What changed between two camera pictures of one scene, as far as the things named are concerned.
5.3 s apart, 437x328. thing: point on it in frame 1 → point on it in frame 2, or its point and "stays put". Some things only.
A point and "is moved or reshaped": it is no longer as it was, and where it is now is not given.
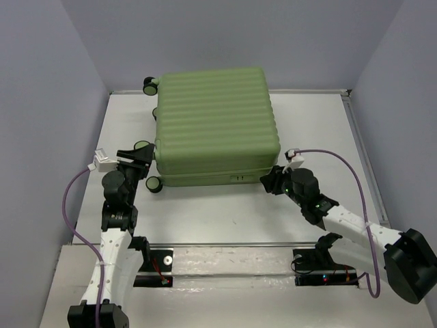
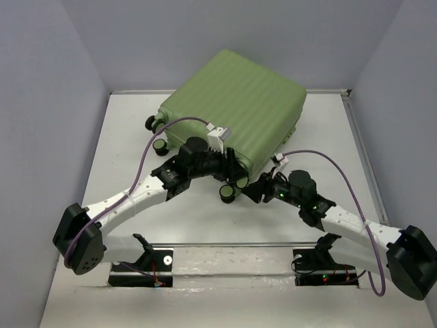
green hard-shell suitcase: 212,126 is moved or reshaped
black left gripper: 143,155 → 229,169
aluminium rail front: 233,244 stays put
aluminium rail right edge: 372,181 stays put
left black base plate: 160,261 stays put
